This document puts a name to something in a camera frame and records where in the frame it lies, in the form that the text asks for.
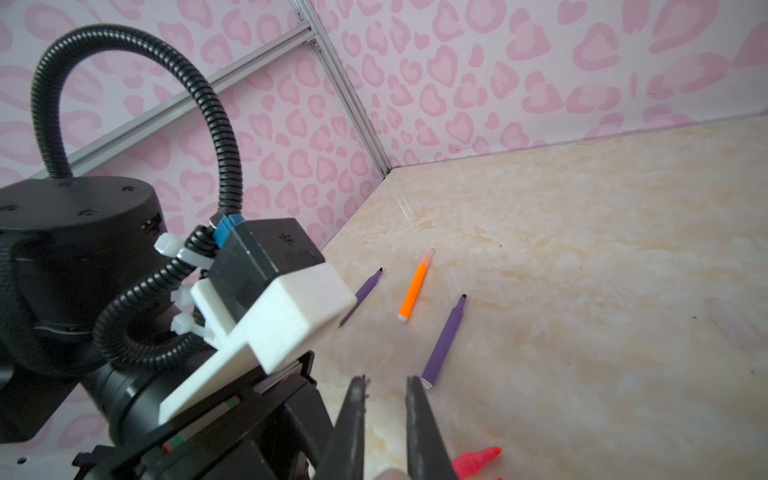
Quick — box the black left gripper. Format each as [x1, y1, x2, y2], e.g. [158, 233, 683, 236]
[1, 177, 333, 479]

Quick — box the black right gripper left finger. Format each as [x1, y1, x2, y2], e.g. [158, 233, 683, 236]
[314, 376, 368, 480]

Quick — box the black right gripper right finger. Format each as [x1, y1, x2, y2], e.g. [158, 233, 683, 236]
[405, 376, 458, 480]

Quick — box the pink highlighter pen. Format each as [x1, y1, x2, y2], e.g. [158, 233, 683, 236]
[451, 447, 502, 480]

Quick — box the translucent pen cap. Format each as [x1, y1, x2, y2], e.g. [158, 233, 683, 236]
[375, 468, 410, 480]

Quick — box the purple marker pen right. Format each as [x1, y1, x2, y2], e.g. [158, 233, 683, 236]
[421, 294, 467, 389]

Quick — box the purple marker pen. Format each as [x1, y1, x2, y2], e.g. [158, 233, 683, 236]
[421, 294, 467, 389]
[338, 267, 384, 328]

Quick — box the purple marker pen left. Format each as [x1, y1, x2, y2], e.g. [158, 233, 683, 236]
[338, 267, 384, 328]

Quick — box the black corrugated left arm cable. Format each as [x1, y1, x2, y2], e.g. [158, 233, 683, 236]
[29, 23, 244, 370]

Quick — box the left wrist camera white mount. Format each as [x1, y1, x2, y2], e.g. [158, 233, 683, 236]
[155, 215, 356, 423]

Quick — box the diagonal aluminium wall strut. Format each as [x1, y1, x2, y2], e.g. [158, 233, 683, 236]
[70, 21, 314, 176]

